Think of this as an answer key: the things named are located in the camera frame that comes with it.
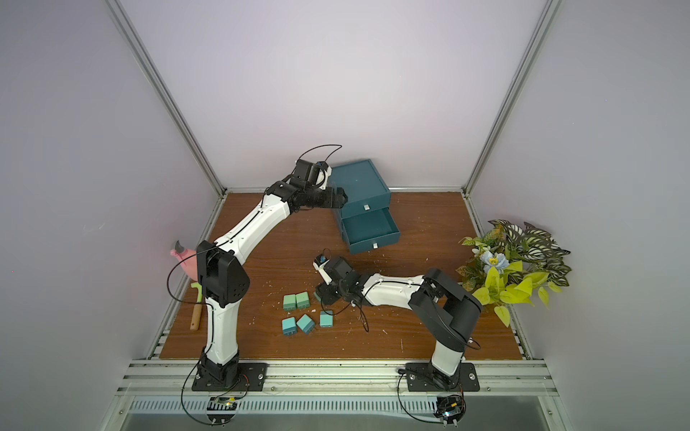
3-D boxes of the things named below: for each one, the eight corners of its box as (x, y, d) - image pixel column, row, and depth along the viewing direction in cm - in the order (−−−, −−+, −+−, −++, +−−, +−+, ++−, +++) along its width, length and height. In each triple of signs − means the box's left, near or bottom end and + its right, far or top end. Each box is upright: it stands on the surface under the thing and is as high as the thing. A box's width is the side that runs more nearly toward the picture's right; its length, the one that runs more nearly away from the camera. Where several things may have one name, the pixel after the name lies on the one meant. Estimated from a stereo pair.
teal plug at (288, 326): (281, 335, 82) (279, 333, 80) (284, 319, 85) (282, 317, 83) (296, 335, 82) (294, 333, 80) (298, 319, 85) (297, 317, 83)
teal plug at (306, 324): (296, 324, 84) (295, 322, 83) (305, 315, 86) (304, 312, 84) (308, 336, 82) (307, 334, 80) (317, 326, 84) (316, 324, 82)
